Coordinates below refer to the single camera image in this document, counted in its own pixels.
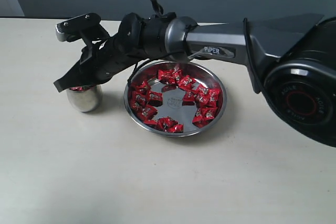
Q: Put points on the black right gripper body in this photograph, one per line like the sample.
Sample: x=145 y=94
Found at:
x=104 y=60

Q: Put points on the red candy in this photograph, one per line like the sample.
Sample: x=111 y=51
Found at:
x=186 y=83
x=166 y=76
x=154 y=98
x=213 y=96
x=204 y=116
x=80 y=88
x=138 y=101

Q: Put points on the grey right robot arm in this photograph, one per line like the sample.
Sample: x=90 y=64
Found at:
x=290 y=61

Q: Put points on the stainless steel cup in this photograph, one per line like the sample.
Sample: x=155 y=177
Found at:
x=86 y=101

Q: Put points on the stainless steel plate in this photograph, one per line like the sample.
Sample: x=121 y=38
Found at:
x=174 y=117

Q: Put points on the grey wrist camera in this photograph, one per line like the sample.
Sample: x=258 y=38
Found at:
x=86 y=27

